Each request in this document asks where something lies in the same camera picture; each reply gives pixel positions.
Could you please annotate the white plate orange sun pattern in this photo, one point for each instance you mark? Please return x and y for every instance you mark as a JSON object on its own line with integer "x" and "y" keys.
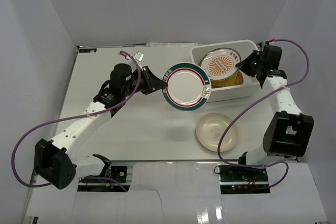
{"x": 220, "y": 64}

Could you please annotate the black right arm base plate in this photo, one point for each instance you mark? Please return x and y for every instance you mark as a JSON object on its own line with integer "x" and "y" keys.
{"x": 240, "y": 174}

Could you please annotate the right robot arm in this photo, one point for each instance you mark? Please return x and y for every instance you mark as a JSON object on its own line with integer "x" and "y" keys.
{"x": 289, "y": 130}

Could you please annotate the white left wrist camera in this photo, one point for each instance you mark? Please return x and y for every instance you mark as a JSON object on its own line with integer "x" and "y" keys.
{"x": 138, "y": 56}

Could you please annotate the black label sticker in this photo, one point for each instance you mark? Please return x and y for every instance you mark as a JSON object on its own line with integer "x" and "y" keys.
{"x": 87, "y": 50}

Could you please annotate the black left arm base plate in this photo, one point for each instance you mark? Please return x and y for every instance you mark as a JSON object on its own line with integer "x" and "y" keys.
{"x": 118, "y": 173}

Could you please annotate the white plastic bin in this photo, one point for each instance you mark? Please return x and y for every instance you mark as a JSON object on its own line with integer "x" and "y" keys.
{"x": 250, "y": 85}

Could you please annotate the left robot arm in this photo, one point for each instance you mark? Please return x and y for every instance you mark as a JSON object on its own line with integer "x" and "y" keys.
{"x": 55, "y": 159}

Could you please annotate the cream round plate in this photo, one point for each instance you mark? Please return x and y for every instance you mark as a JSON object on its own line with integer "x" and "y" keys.
{"x": 210, "y": 128}

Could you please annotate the white plate green red rim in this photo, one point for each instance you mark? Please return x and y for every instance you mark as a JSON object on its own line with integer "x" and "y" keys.
{"x": 188, "y": 86}

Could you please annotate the fan-shaped bamboo pattern plate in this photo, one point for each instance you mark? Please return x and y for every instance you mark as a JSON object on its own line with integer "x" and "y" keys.
{"x": 234, "y": 80}

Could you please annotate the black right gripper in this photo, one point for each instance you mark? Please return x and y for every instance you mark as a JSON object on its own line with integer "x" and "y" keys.
{"x": 244, "y": 65}

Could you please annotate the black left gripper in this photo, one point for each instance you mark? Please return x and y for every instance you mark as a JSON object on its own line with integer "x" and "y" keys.
{"x": 147, "y": 82}

